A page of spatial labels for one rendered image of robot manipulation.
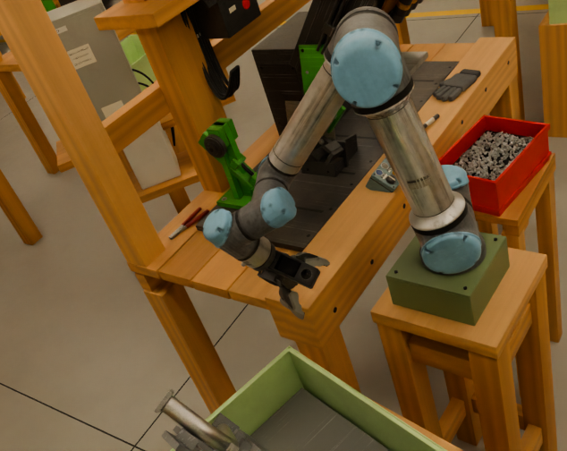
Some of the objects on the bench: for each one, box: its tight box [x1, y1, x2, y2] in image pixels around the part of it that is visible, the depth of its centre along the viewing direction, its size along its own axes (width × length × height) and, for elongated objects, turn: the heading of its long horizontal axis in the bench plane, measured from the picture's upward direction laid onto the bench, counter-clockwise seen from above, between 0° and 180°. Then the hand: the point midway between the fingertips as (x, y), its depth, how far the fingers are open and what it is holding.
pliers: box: [168, 207, 209, 239], centre depth 209 cm, size 16×5×1 cm, turn 160°
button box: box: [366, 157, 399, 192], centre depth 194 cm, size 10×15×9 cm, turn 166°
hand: (318, 292), depth 157 cm, fingers open, 14 cm apart
